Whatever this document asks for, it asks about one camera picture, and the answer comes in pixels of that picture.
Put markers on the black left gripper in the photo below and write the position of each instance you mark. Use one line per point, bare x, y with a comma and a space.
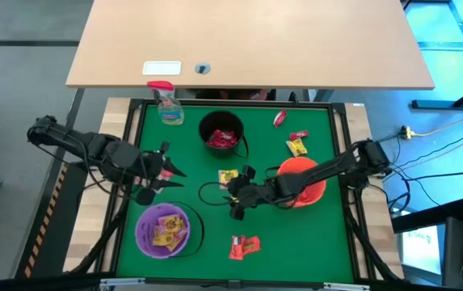
150, 165

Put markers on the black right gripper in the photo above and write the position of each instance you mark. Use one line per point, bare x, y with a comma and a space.
255, 192

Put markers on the red KitKat candy pack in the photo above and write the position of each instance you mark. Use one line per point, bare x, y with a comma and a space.
162, 177
226, 135
280, 118
232, 142
298, 134
215, 139

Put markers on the yellow Sour Patch candy pack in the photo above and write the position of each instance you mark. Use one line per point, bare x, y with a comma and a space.
169, 222
228, 177
297, 148
174, 243
160, 239

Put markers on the pink yellow Sour Patch pack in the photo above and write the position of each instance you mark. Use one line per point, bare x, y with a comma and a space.
181, 233

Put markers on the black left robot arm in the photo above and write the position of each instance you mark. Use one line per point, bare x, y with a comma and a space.
93, 147

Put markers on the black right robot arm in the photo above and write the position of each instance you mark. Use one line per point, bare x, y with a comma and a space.
328, 165

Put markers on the orange Reese's candy pack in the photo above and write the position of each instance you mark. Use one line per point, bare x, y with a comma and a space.
251, 244
237, 247

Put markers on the purple plastic bucket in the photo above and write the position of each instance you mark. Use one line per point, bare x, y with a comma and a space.
144, 230

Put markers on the Windex spray bottle red trigger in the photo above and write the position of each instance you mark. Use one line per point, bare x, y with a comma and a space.
170, 111

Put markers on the black pumpkin face bucket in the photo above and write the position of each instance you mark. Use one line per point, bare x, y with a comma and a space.
215, 121

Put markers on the green table mat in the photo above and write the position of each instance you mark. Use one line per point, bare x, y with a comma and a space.
263, 262

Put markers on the orange pumpkin face bucket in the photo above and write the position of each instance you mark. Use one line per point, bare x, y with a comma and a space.
316, 190

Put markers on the white rectangular desk plate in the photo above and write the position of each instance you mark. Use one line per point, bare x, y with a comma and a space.
161, 68

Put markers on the grey round desk grommet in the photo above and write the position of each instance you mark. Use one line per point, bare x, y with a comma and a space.
202, 68

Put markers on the black yellow hazard strip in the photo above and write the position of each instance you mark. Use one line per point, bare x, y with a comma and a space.
45, 220

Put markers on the light wooden desk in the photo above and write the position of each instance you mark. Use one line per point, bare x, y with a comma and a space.
255, 40

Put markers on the yellow power plug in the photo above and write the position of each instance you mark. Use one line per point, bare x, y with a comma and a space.
407, 132

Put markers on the white floor box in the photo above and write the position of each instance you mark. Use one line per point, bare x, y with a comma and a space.
421, 248

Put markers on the black desk foot bar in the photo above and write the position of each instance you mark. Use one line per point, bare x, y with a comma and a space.
449, 103

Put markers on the black aluminium rig frame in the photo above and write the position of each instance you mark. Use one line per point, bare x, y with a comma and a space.
235, 284

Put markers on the silver metal bracket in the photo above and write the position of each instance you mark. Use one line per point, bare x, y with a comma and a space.
122, 282
346, 286

